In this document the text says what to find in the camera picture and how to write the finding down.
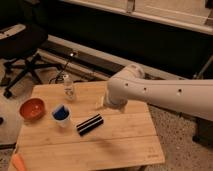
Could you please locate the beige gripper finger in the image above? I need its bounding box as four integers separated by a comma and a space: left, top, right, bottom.
96, 97, 104, 110

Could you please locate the black cable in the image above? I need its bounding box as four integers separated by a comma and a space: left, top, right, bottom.
49, 51, 77, 85

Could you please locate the black power strip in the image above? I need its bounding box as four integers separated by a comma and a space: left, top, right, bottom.
42, 41, 123, 75

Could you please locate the white cup with blue object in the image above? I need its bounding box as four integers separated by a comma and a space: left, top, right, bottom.
52, 105, 70, 128

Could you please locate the clear plastic bottle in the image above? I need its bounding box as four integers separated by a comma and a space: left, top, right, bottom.
63, 74, 76, 101

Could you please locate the black striped cylinder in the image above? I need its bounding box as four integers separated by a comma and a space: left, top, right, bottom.
76, 114, 104, 136

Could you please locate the wooden table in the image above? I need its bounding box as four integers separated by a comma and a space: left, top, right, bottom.
17, 81, 165, 171

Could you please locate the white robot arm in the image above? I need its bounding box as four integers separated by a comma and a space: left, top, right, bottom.
98, 64, 213, 121

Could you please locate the black office chair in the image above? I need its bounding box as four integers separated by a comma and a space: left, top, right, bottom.
0, 0, 62, 98

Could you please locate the orange carrot toy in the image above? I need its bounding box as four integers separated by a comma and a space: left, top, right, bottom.
12, 153, 27, 171

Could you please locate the orange bowl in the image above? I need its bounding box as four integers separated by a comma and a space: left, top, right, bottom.
19, 98, 45, 121

